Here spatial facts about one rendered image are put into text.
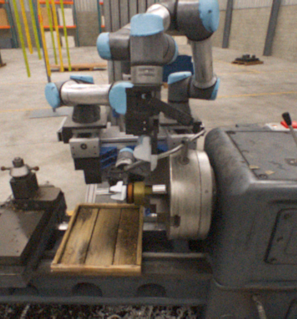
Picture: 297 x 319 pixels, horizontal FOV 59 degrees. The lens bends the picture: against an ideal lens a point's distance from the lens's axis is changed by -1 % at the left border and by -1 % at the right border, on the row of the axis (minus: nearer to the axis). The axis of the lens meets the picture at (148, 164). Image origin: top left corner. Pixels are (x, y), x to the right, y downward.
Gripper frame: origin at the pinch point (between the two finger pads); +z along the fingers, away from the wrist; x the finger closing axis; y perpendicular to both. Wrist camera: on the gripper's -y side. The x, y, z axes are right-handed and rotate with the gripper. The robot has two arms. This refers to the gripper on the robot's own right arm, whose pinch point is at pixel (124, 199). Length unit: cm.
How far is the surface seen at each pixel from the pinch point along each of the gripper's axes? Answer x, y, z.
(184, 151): 19.3, -19.2, 2.3
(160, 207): 2.4, -12.2, 8.0
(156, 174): 6.9, -10.9, -5.3
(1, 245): -11.0, 40.5, 11.6
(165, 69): -61, -47, -690
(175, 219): 1.1, -16.5, 11.8
